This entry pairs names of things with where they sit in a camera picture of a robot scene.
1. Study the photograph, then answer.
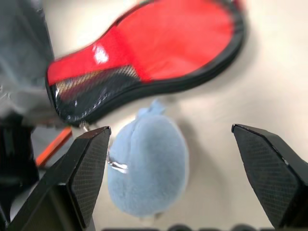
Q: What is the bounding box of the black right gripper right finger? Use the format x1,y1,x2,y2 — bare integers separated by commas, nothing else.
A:
231,123,308,231

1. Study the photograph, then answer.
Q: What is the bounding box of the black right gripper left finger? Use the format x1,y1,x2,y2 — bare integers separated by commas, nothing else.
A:
6,125,112,231

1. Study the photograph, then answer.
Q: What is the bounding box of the red and black paddle case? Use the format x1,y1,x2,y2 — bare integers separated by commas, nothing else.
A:
45,0,248,128

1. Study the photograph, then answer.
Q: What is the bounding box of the orange strip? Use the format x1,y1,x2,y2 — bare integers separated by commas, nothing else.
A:
35,126,74,167

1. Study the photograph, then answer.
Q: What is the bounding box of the light blue fluffy pompom charm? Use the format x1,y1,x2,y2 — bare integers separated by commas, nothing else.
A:
105,99,191,219

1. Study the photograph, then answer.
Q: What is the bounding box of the silver grey robot body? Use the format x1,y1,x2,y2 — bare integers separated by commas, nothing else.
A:
0,0,58,123

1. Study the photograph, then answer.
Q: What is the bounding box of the silver metal charm chain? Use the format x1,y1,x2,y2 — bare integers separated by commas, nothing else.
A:
106,144,128,173

